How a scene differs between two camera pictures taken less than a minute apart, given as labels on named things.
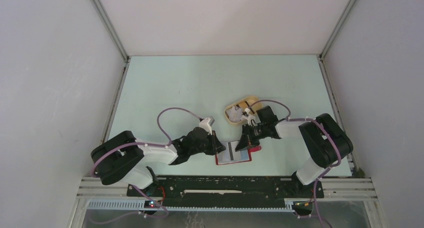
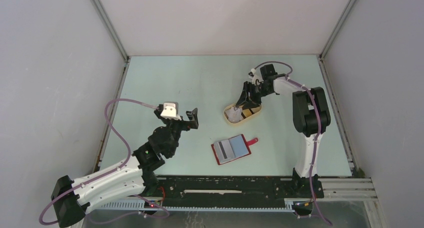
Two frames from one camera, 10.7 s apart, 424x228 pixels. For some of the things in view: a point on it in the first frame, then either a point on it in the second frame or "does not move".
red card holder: x=251 y=150 to x=229 y=150
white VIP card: x=234 y=115 does not move
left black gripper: x=216 y=146 to x=186 y=124
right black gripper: x=246 y=138 to x=252 y=102
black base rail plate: x=254 y=188 does not move
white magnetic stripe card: x=230 y=154 does not move
